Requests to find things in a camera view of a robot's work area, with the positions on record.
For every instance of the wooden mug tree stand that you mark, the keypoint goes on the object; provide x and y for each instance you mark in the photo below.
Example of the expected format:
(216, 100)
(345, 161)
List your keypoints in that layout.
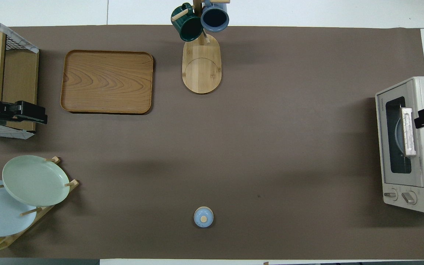
(201, 66)

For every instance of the small light blue plate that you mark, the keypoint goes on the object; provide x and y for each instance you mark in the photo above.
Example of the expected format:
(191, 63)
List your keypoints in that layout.
(399, 136)

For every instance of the white marbled cloth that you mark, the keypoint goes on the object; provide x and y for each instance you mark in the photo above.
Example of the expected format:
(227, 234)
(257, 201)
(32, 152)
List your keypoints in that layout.
(20, 43)
(9, 133)

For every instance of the wooden serving tray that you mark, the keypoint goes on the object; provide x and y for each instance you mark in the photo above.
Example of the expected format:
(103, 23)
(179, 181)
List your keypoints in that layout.
(105, 81)

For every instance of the silver oven knob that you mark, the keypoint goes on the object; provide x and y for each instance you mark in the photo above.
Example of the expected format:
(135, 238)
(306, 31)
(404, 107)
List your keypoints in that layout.
(409, 198)
(390, 194)

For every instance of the blue mug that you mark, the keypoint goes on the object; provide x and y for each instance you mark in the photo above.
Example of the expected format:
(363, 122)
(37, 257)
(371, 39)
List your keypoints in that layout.
(215, 16)

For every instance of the brown table mat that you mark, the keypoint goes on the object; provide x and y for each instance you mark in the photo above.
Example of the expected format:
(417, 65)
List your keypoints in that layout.
(289, 147)

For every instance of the pale green plate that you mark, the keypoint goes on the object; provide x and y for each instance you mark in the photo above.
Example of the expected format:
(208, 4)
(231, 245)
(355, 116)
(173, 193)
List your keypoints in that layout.
(35, 180)

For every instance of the wooden plate rack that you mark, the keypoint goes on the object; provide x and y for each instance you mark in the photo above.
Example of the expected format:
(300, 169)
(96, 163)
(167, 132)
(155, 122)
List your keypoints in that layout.
(59, 195)

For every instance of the dark green mug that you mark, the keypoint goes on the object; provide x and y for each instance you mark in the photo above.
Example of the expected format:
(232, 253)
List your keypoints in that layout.
(186, 27)

